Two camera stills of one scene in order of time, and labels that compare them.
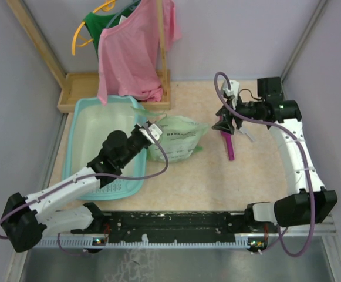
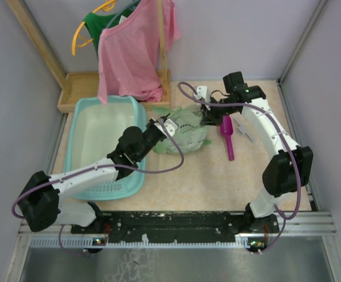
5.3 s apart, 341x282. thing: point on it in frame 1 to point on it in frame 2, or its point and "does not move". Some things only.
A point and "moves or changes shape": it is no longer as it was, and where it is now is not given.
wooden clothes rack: x=73 y=85 does not move
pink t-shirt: x=128 y=62 does not move
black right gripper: x=227 y=114 to x=209 y=117
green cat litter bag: x=179 y=138 moves or changes shape
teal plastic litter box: x=89 y=120 does not move
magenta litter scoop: x=228 y=136 does not move
